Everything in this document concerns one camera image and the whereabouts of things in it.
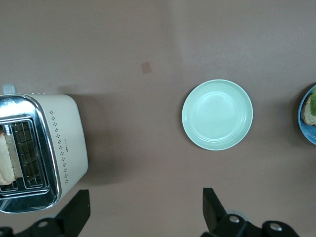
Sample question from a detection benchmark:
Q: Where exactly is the pale green plate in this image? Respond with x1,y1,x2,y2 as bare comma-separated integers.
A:
182,79,254,151

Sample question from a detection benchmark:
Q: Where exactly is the brown tape patch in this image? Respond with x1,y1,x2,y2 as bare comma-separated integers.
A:
140,61,152,74

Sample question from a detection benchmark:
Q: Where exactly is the cream and chrome toaster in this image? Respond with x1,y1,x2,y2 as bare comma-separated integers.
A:
0,83,89,214

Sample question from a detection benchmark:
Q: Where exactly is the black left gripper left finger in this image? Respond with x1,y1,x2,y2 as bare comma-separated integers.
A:
0,189,91,237

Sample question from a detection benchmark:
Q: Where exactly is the toasted white bread slice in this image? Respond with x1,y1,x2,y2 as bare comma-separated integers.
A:
302,96,316,126
0,130,17,186

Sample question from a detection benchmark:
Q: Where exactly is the blue plate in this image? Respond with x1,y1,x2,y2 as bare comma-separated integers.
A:
297,85,316,145

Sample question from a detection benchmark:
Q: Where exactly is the green lettuce leaf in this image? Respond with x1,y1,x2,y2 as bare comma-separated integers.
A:
310,86,316,113

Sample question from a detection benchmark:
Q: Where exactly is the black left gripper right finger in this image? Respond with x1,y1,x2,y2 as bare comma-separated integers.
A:
201,187,301,237

